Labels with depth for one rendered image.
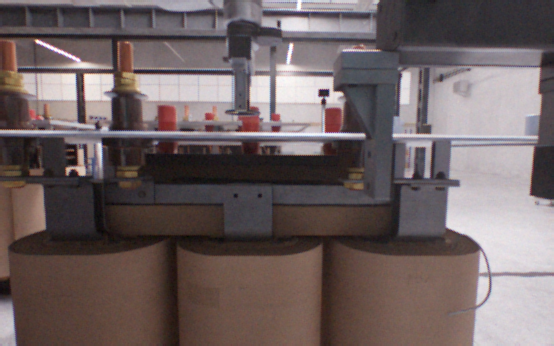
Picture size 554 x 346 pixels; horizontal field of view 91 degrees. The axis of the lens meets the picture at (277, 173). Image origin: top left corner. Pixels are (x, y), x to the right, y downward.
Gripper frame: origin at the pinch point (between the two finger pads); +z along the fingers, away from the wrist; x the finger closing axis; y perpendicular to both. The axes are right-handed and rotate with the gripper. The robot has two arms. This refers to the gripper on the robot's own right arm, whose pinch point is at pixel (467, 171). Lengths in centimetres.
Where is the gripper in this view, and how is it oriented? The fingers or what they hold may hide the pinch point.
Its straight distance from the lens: 25.1
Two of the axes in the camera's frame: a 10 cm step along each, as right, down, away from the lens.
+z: -0.1, 10.0, 0.9
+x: 10.0, 0.1, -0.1
